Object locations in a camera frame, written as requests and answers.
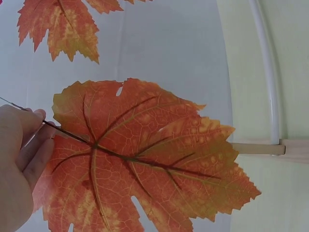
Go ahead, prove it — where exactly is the person's left hand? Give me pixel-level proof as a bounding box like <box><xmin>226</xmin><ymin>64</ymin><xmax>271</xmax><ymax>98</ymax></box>
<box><xmin>0</xmin><ymin>104</ymin><xmax>56</xmax><ymax>232</ymax></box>

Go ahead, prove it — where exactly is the orange yellow artificial leaf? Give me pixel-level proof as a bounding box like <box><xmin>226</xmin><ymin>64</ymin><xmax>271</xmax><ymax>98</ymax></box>
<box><xmin>16</xmin><ymin>0</ymin><xmax>154</xmax><ymax>65</ymax></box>

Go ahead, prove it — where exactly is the light wooden bar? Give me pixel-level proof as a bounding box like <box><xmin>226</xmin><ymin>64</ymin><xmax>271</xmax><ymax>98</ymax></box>
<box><xmin>231</xmin><ymin>142</ymin><xmax>286</xmax><ymax>156</ymax></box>

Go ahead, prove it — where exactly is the white curved tube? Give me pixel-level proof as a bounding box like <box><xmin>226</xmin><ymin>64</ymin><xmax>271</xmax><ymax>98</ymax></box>
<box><xmin>248</xmin><ymin>0</ymin><xmax>280</xmax><ymax>145</ymax></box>

